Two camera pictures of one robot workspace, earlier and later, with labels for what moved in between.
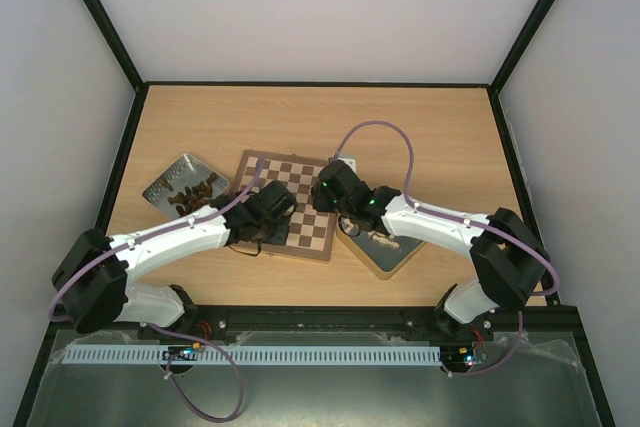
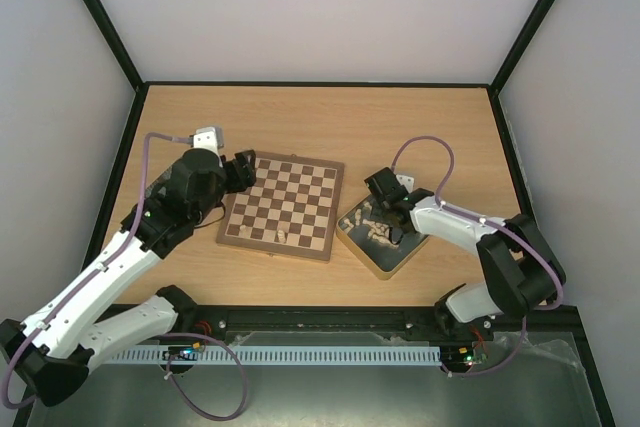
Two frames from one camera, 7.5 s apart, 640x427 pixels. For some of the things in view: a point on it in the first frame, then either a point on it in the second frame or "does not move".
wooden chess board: [311, 232] does not move
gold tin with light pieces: [384, 254] does not move
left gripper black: [282, 234] → [243, 174]
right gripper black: [347, 218] → [382, 187]
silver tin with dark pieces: [183, 187] does not move
